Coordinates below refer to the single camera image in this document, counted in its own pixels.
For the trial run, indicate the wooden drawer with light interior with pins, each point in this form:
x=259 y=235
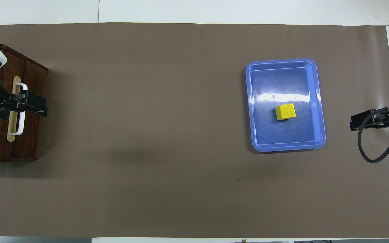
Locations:
x=0 y=145

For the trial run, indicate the yellow cube block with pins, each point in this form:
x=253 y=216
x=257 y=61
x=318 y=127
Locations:
x=285 y=112

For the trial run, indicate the dark wooden drawer cabinet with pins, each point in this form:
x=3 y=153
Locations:
x=32 y=135

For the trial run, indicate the blue plastic tray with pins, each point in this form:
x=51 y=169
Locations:
x=299 y=135

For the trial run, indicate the brown table mat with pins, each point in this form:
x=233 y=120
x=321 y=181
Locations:
x=147 y=135

